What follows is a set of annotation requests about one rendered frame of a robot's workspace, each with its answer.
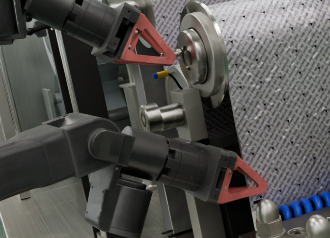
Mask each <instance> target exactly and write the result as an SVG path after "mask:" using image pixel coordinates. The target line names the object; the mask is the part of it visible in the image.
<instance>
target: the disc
mask: <svg viewBox="0 0 330 238"><path fill-rule="evenodd" d="M189 13H197V14H199V15H200V16H201V17H202V18H203V19H204V20H205V22H206V23H207V25H208V27H209V29H210V31H211V33H212V35H213V38H214V41H215V44H216V47H217V52H218V57H219V64H220V80H219V85H218V89H217V91H216V93H215V94H214V95H213V96H211V97H207V98H205V97H202V96H201V101H202V102H203V103H204V104H205V105H206V106H208V107H210V108H217V107H219V106H220V105H221V104H222V103H223V101H224V99H225V97H226V94H227V90H228V81H229V71H228V60H227V54H226V49H225V45H224V41H223V37H222V34H221V31H220V28H219V26H218V24H217V22H216V20H215V18H214V16H213V14H212V13H211V11H210V10H209V8H208V7H207V6H206V5H205V4H203V3H202V2H201V1H199V0H191V1H189V2H187V3H186V5H185V6H184V8H183V10H182V13H181V18H180V26H181V22H182V19H183V18H184V16H185V15H187V14H189ZM180 26H179V29H180Z"/></svg>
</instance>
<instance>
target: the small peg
mask: <svg viewBox="0 0 330 238"><path fill-rule="evenodd" d="M172 51H173V52H174V53H175V54H176V59H175V60H177V59H181V58H182V52H181V50H180V49H176V50H172ZM161 57H165V53H164V52H162V53H161Z"/></svg>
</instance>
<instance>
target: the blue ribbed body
mask: <svg viewBox="0 0 330 238"><path fill-rule="evenodd" d="M328 206H330V193H328V192H326V191H323V192H321V193H320V196H318V195H315V194H313V195H311V196H310V198H309V200H308V199H307V198H302V199H301V200H300V202H299V204H298V202H296V201H292V202H290V204H289V208H288V206H287V205H285V204H282V205H280V206H279V209H278V210H279V214H280V215H281V219H282V221H285V220H288V219H291V218H294V217H297V216H300V215H303V214H306V213H309V212H313V211H316V210H319V209H322V208H325V207H328Z"/></svg>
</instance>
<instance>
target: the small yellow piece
mask: <svg viewBox="0 0 330 238"><path fill-rule="evenodd" d="M168 76H170V77H172V78H173V79H174V81H175V82H176V84H177V86H178V87H179V88H180V89H181V90H182V89H183V88H182V87H181V86H180V84H179V83H178V81H177V80H176V78H175V77H174V76H173V75H172V74H170V73H168V71H167V70H165V71H161V72H157V73H154V74H152V77H153V79H159V78H164V77H168Z"/></svg>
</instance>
